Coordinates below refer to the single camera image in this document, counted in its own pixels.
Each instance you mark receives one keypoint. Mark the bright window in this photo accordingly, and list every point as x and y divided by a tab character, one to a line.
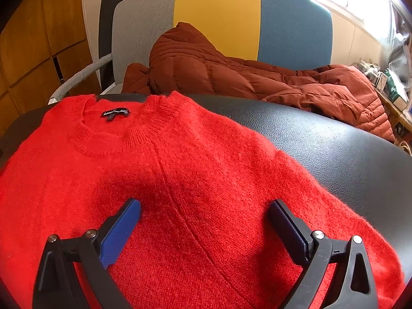
354	0

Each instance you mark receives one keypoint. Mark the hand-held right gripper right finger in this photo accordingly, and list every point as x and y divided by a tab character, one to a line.
289	225

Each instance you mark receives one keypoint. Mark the black chair frame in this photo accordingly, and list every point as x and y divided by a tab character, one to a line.
104	32

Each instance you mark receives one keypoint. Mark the red knit sweater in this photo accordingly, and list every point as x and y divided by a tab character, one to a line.
193	167

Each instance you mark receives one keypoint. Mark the wooden cabinet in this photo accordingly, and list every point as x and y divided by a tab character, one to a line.
32	38

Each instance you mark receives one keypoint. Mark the rust brown puffer jacket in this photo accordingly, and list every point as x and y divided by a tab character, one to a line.
199	67

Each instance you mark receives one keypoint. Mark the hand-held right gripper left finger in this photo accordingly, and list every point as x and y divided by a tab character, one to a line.
119	231

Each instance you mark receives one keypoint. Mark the grey yellow blue sofa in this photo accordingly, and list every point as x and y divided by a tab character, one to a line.
219	13

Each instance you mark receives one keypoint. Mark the cluttered wooden shelf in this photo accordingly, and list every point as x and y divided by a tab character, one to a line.
392	83

